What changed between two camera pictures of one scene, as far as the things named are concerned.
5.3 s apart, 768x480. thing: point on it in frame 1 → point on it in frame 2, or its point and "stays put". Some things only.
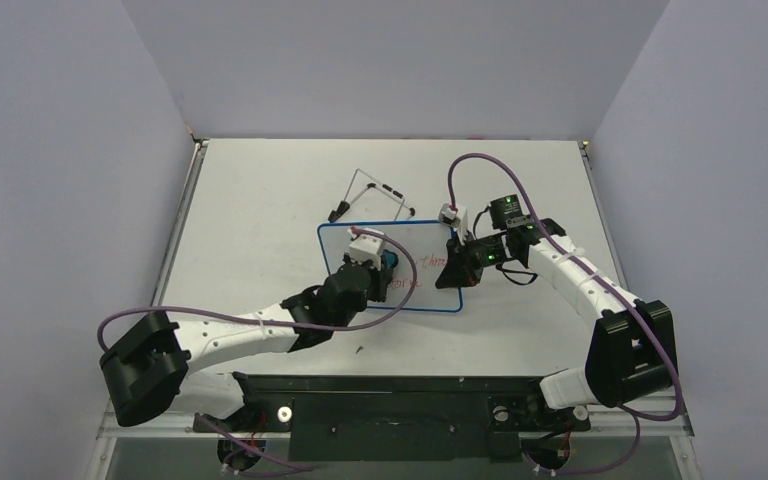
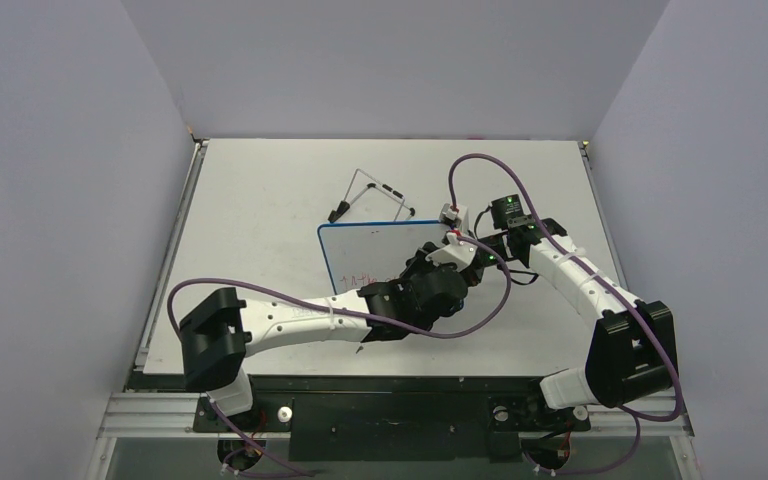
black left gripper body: [375, 290] → [419, 267]
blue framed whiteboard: [426, 240] stays put
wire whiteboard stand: [335, 215] stays put
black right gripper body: [465, 253] stays put
